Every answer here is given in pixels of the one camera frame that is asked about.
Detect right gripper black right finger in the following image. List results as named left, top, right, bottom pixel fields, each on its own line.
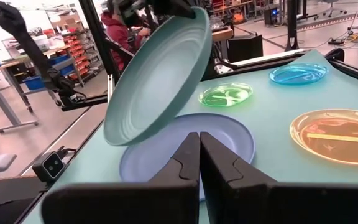
left=200, top=131, right=358, bottom=224

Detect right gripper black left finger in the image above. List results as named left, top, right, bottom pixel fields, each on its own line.
left=40, top=131, right=201, bottom=224

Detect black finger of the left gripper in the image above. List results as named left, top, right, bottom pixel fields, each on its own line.
left=146, top=0, right=196, bottom=19

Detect teal bowl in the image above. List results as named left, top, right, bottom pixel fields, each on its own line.
left=103, top=6, right=213, bottom=147

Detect green transparent plastic plate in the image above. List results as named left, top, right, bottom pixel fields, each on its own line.
left=197, top=82, right=254, bottom=108

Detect orange transparent plastic plate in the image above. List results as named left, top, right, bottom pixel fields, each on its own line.
left=289, top=108, right=358, bottom=166

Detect blue transparent plastic plate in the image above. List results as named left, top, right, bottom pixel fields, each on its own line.
left=268, top=63, right=328, bottom=86

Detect person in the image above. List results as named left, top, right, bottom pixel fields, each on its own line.
left=100, top=0, right=152, bottom=73

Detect large periwinkle blue plate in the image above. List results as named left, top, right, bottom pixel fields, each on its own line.
left=119, top=112, right=256, bottom=202

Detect green table mat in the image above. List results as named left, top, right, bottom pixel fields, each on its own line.
left=20, top=49, right=358, bottom=224

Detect black box under desk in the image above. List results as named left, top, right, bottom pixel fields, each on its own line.
left=227, top=34, right=264, bottom=63

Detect black computer tower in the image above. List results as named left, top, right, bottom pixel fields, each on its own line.
left=264, top=5, right=281, bottom=26

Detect shelf with red drawers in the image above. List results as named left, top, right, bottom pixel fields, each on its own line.
left=62, top=29, right=104, bottom=83

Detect black mat clamp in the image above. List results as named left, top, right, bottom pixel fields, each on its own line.
left=324, top=47, right=346, bottom=62

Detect black aluminium table frame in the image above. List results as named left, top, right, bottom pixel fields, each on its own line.
left=12, top=0, right=358, bottom=224

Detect black floor stand post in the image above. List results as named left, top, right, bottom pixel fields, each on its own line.
left=284, top=0, right=301, bottom=52

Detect small table-level camera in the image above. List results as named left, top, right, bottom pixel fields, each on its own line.
left=32, top=150, right=67, bottom=184

